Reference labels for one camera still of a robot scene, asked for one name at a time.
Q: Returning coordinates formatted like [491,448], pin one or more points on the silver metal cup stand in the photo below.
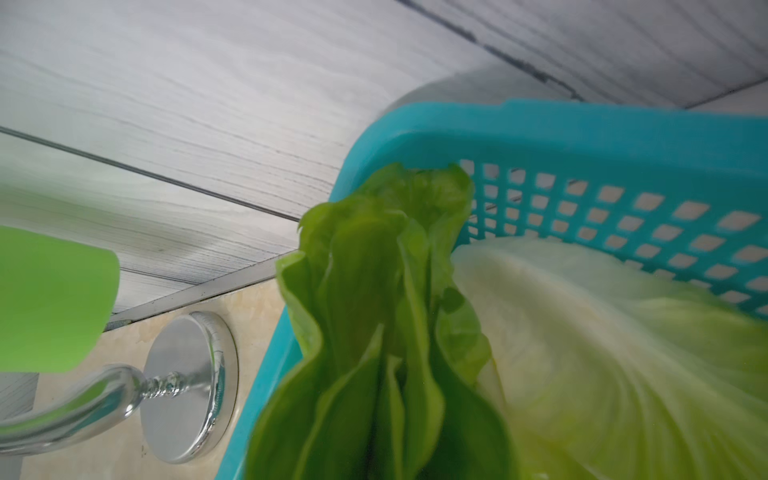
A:
[185,396]

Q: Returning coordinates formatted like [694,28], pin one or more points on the green plastic cup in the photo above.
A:
[56,299]

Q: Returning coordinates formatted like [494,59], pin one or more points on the chinese cabbage front pale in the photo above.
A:
[604,371]

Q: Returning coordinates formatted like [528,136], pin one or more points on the chinese cabbage dark green leafy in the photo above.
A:
[391,350]

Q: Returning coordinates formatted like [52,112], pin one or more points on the teal plastic basket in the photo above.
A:
[677,194]

